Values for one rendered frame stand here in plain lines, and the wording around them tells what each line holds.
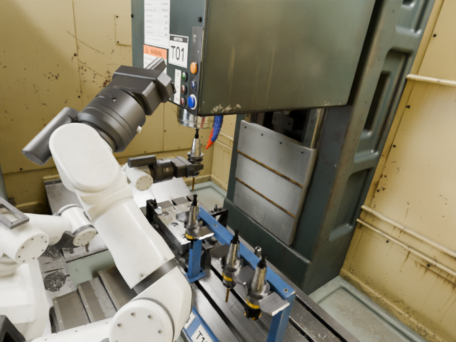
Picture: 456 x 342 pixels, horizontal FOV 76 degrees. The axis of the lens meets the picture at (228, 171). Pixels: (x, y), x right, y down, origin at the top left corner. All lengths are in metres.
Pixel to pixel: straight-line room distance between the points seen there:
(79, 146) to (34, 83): 1.53
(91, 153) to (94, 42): 1.58
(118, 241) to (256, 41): 0.58
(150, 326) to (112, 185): 0.18
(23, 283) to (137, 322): 0.38
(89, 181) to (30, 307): 0.34
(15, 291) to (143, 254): 0.35
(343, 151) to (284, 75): 0.49
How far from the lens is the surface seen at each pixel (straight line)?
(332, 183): 1.31
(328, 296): 1.81
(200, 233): 0.98
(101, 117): 0.49
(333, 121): 1.27
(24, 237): 0.67
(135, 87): 0.54
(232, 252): 0.85
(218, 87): 0.75
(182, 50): 0.79
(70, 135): 0.46
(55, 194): 2.10
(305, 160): 1.31
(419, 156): 1.52
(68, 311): 1.50
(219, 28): 0.73
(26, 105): 1.98
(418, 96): 1.51
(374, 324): 1.82
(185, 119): 1.06
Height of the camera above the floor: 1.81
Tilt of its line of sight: 24 degrees down
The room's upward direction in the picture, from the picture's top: 7 degrees clockwise
